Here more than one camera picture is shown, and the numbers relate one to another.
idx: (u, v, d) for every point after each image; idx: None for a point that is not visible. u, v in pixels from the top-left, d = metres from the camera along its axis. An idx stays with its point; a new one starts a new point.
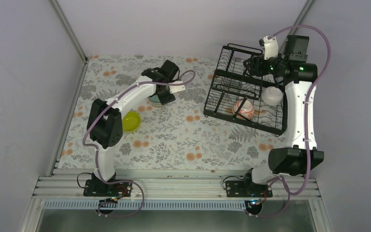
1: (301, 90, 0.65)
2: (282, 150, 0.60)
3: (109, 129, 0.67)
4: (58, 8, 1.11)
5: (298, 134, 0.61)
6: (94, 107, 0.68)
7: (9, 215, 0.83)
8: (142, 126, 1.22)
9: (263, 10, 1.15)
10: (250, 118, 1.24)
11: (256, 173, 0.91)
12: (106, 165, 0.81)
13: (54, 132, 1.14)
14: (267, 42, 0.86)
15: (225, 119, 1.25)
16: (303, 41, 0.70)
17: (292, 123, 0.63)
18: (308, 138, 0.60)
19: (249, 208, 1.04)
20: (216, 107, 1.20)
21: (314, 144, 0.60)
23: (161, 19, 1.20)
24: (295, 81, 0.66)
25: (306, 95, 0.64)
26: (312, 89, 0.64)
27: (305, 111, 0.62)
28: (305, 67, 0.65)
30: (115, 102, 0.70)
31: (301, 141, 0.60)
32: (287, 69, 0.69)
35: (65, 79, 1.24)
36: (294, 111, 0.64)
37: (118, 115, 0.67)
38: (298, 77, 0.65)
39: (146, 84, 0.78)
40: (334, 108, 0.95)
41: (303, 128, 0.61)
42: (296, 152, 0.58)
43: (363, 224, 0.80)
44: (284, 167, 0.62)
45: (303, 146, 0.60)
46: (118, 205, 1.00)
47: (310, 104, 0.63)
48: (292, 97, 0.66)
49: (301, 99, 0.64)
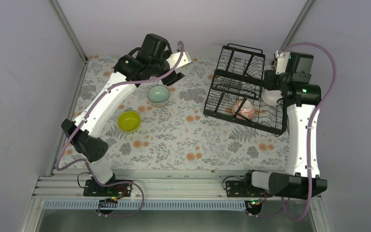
1: (303, 113, 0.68)
2: (284, 176, 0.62)
3: (86, 151, 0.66)
4: (58, 8, 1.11)
5: (301, 161, 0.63)
6: (65, 129, 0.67)
7: (9, 215, 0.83)
8: (142, 126, 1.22)
9: (263, 10, 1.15)
10: (250, 118, 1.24)
11: (255, 180, 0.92)
12: (100, 170, 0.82)
13: (54, 132, 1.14)
14: (279, 56, 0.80)
15: (225, 119, 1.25)
16: (306, 60, 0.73)
17: (295, 149, 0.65)
18: (310, 166, 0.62)
19: (249, 208, 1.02)
20: (216, 107, 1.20)
21: (316, 172, 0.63)
23: (162, 19, 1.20)
24: (298, 104, 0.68)
25: (308, 121, 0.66)
26: (314, 114, 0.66)
27: (307, 137, 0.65)
28: (308, 90, 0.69)
30: (83, 123, 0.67)
31: (304, 169, 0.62)
32: (289, 90, 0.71)
35: (65, 79, 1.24)
36: (298, 137, 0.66)
37: (88, 137, 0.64)
38: (301, 100, 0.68)
39: (117, 88, 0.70)
40: (333, 108, 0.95)
41: (305, 154, 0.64)
42: (298, 180, 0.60)
43: (363, 224, 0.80)
44: (285, 194, 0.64)
45: (305, 174, 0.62)
46: (118, 205, 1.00)
47: (312, 129, 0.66)
48: (294, 120, 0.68)
49: (304, 124, 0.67)
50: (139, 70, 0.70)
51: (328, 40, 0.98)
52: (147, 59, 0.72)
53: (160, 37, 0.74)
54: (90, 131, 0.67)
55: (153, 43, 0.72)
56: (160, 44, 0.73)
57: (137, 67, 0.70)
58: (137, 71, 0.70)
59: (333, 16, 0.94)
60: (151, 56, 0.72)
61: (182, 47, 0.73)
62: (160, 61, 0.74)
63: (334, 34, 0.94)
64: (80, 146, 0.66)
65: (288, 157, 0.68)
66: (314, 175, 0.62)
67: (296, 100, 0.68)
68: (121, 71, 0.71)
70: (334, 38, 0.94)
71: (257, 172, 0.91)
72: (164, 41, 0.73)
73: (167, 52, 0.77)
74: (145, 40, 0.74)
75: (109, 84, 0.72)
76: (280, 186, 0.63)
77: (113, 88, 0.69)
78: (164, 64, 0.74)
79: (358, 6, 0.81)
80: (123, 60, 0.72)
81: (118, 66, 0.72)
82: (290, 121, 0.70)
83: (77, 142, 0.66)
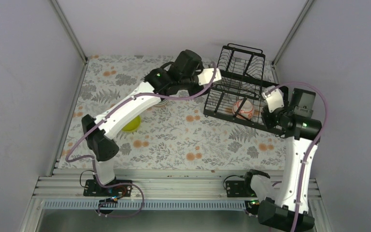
1: (299, 146, 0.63)
2: (269, 209, 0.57)
3: (97, 150, 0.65)
4: (58, 9, 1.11)
5: (290, 194, 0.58)
6: (84, 124, 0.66)
7: (9, 214, 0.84)
8: (142, 126, 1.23)
9: (262, 10, 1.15)
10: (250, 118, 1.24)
11: (254, 183, 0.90)
12: (104, 171, 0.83)
13: (54, 132, 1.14)
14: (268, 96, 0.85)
15: (225, 119, 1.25)
16: (308, 96, 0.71)
17: (286, 181, 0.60)
18: (300, 201, 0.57)
19: (249, 208, 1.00)
20: (217, 107, 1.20)
21: (305, 209, 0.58)
23: (161, 19, 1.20)
24: (296, 136, 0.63)
25: (304, 154, 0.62)
26: (311, 149, 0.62)
27: (300, 170, 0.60)
28: (308, 123, 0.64)
30: (103, 122, 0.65)
31: (292, 203, 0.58)
32: (289, 121, 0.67)
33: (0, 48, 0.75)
35: (65, 79, 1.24)
36: (291, 168, 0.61)
37: (103, 137, 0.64)
38: (299, 133, 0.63)
39: (144, 96, 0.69)
40: (332, 109, 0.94)
41: (296, 188, 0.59)
42: (285, 214, 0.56)
43: (363, 224, 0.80)
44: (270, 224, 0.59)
45: (293, 208, 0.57)
46: (118, 205, 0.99)
47: (307, 164, 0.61)
48: (290, 152, 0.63)
49: (299, 157, 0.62)
50: (168, 86, 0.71)
51: (328, 40, 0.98)
52: (177, 75, 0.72)
53: (194, 54, 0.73)
54: (107, 131, 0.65)
55: (186, 61, 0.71)
56: (192, 62, 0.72)
57: (166, 83, 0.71)
58: (166, 87, 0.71)
59: (333, 15, 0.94)
60: (182, 73, 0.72)
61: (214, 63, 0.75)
62: (190, 77, 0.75)
63: (333, 34, 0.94)
64: (93, 144, 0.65)
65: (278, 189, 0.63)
66: (302, 210, 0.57)
67: (295, 132, 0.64)
68: (150, 83, 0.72)
70: (333, 38, 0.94)
71: (257, 177, 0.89)
72: (197, 59, 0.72)
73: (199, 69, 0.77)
74: (178, 56, 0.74)
75: (136, 91, 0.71)
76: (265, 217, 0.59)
77: (139, 96, 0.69)
78: (193, 79, 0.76)
79: (358, 5, 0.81)
80: (156, 73, 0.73)
81: (149, 78, 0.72)
82: (287, 152, 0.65)
83: (90, 138, 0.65)
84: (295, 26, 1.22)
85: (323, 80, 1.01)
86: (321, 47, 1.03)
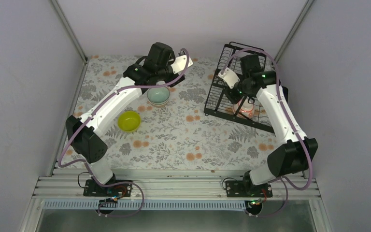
1: (270, 93, 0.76)
2: (280, 151, 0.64)
3: (87, 149, 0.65)
4: (58, 8, 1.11)
5: (287, 129, 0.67)
6: (69, 124, 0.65)
7: (10, 214, 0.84)
8: (142, 126, 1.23)
9: (262, 10, 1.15)
10: (250, 117, 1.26)
11: (255, 178, 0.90)
12: (99, 171, 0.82)
13: (54, 132, 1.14)
14: (223, 75, 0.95)
15: (225, 118, 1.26)
16: (251, 58, 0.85)
17: (278, 122, 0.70)
18: (296, 130, 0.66)
19: (249, 208, 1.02)
20: (217, 106, 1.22)
21: (303, 134, 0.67)
23: (161, 19, 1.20)
24: (263, 87, 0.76)
25: (277, 96, 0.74)
26: (278, 90, 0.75)
27: (283, 108, 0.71)
28: (266, 75, 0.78)
30: (89, 119, 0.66)
31: (292, 135, 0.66)
32: (251, 81, 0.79)
33: None
35: (65, 79, 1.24)
36: (275, 110, 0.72)
37: (92, 134, 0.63)
38: (264, 83, 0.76)
39: (126, 90, 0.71)
40: (332, 109, 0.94)
41: (288, 123, 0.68)
42: (292, 147, 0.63)
43: (363, 224, 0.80)
44: (286, 167, 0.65)
45: (295, 139, 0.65)
46: (118, 205, 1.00)
47: (283, 101, 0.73)
48: (267, 100, 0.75)
49: (275, 99, 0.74)
50: (147, 79, 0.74)
51: (328, 40, 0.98)
52: (153, 67, 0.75)
53: (165, 46, 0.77)
54: (95, 128, 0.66)
55: (158, 53, 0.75)
56: (164, 53, 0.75)
57: (145, 76, 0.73)
58: (145, 79, 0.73)
59: (333, 15, 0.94)
60: (157, 65, 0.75)
61: (187, 52, 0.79)
62: (165, 67, 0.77)
63: (333, 34, 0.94)
64: (82, 143, 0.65)
65: (276, 135, 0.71)
66: (303, 137, 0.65)
67: (261, 84, 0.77)
68: (130, 78, 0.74)
70: (334, 38, 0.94)
71: (256, 169, 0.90)
72: (168, 50, 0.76)
73: (172, 59, 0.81)
74: (151, 50, 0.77)
75: (118, 87, 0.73)
76: (280, 161, 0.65)
77: (121, 90, 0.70)
78: (168, 69, 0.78)
79: (358, 5, 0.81)
80: (133, 68, 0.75)
81: (127, 73, 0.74)
82: (264, 104, 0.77)
83: (79, 138, 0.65)
84: (295, 26, 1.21)
85: (323, 80, 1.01)
86: (321, 46, 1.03)
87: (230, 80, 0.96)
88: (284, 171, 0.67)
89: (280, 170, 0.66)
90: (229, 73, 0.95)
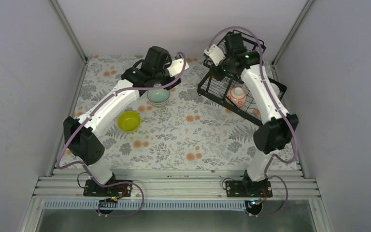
1: (253, 73, 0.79)
2: (266, 128, 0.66)
3: (85, 150, 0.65)
4: (58, 8, 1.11)
5: (270, 107, 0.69)
6: (67, 125, 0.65)
7: (10, 214, 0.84)
8: (142, 126, 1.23)
9: (261, 10, 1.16)
10: (239, 106, 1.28)
11: (253, 172, 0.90)
12: (98, 172, 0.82)
13: (54, 132, 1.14)
14: (209, 52, 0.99)
15: (215, 102, 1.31)
16: (235, 38, 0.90)
17: (262, 100, 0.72)
18: (279, 108, 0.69)
19: (249, 208, 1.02)
20: (207, 86, 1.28)
21: (286, 110, 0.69)
23: (161, 18, 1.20)
24: (247, 67, 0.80)
25: (261, 77, 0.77)
26: (261, 70, 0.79)
27: (266, 88, 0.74)
28: (249, 55, 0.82)
30: (88, 120, 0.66)
31: (275, 112, 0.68)
32: (236, 62, 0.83)
33: None
35: (65, 79, 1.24)
36: (258, 90, 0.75)
37: (91, 135, 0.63)
38: (248, 64, 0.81)
39: (124, 91, 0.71)
40: (332, 109, 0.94)
41: (271, 101, 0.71)
42: (276, 123, 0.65)
43: (363, 224, 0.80)
44: (272, 144, 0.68)
45: (278, 115, 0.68)
46: (118, 205, 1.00)
47: (266, 81, 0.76)
48: (250, 81, 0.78)
49: (259, 79, 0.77)
50: (144, 81, 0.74)
51: (328, 40, 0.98)
52: (150, 70, 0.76)
53: (163, 49, 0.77)
54: (93, 128, 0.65)
55: (156, 56, 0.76)
56: (162, 56, 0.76)
57: (142, 79, 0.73)
58: (143, 82, 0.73)
59: (332, 15, 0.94)
60: (154, 68, 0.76)
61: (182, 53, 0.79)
62: (162, 69, 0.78)
63: (333, 34, 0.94)
64: (80, 144, 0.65)
65: (261, 114, 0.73)
66: (286, 113, 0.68)
67: (244, 65, 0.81)
68: (127, 80, 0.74)
70: (333, 38, 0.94)
71: (252, 165, 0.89)
72: (165, 53, 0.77)
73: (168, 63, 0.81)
74: (148, 53, 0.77)
75: (116, 89, 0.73)
76: (265, 137, 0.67)
77: (120, 92, 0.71)
78: (165, 72, 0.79)
79: (358, 5, 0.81)
80: (130, 70, 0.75)
81: (124, 75, 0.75)
82: (249, 84, 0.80)
83: (77, 139, 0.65)
84: (295, 26, 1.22)
85: (322, 80, 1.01)
86: (321, 46, 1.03)
87: (217, 57, 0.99)
88: (271, 148, 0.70)
89: (267, 146, 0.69)
90: (215, 50, 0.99)
